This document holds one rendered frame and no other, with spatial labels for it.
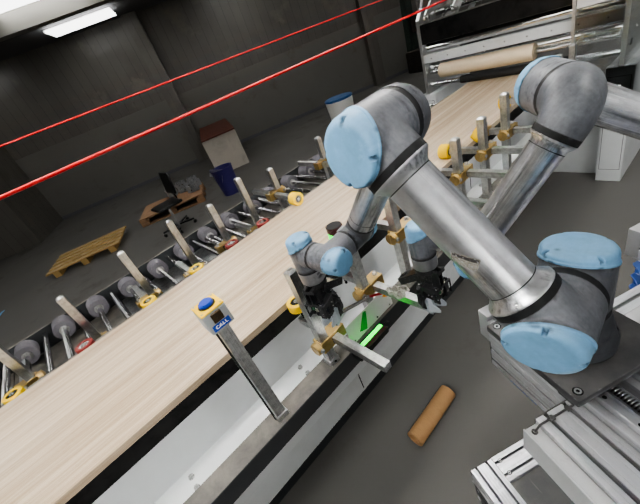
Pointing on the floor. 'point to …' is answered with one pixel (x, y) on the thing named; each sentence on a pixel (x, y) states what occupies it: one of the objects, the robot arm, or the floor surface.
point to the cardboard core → (431, 415)
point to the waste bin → (223, 174)
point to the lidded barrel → (339, 104)
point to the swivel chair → (170, 200)
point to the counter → (223, 144)
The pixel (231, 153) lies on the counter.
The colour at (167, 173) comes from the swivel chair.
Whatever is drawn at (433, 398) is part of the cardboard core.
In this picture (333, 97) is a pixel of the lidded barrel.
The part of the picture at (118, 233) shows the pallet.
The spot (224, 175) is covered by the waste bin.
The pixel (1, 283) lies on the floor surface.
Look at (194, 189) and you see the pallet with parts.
